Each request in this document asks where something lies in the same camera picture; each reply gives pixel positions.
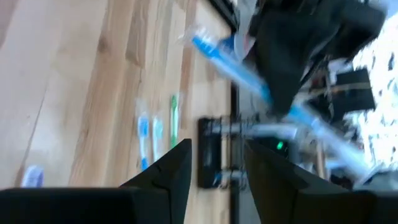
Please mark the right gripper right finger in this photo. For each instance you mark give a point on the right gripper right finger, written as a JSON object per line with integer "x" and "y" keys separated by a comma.
{"x": 273, "y": 193}

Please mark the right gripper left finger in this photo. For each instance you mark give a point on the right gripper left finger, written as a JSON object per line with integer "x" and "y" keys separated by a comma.
{"x": 177, "y": 180}

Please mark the green toothbrush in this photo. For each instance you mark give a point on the green toothbrush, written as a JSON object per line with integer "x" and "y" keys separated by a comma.
{"x": 174, "y": 121}

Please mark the purple white toothbrush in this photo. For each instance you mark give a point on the purple white toothbrush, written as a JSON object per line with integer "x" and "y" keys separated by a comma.
{"x": 32, "y": 175}

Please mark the teal toothbrush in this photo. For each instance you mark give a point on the teal toothbrush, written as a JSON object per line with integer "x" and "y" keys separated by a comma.
{"x": 157, "y": 132}

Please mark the blue toothbrush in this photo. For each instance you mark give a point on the blue toothbrush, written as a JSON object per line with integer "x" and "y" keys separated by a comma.
{"x": 230, "y": 65}
{"x": 143, "y": 133}

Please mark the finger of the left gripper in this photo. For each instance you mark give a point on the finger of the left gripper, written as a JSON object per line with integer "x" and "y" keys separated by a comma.
{"x": 289, "y": 56}
{"x": 360, "y": 28}

